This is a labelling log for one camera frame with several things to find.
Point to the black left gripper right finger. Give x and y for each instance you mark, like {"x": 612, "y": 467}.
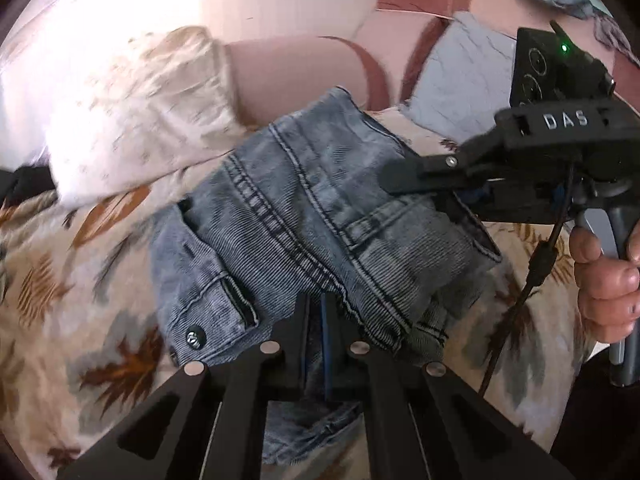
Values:
{"x": 422, "y": 422}

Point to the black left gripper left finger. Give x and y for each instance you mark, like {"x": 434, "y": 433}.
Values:
{"x": 205, "y": 422}

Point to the pink maroon bolster cushion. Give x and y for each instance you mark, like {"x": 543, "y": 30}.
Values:
{"x": 382, "y": 63}

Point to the dark cloth item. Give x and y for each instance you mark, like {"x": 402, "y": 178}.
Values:
{"x": 24, "y": 183}

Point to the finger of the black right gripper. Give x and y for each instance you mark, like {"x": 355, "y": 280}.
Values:
{"x": 436, "y": 173}

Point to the leaf-patterned beige blanket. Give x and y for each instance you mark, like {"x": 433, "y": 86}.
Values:
{"x": 80, "y": 341}

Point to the crumpled beige floral cloth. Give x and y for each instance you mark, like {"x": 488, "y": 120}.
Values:
{"x": 108, "y": 116}

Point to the washed blue denim pants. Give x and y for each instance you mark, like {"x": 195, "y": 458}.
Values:
{"x": 297, "y": 208}

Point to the light blue pillow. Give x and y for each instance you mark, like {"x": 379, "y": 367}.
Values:
{"x": 464, "y": 82}

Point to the person's right hand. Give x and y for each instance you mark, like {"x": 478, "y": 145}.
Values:
{"x": 608, "y": 297}

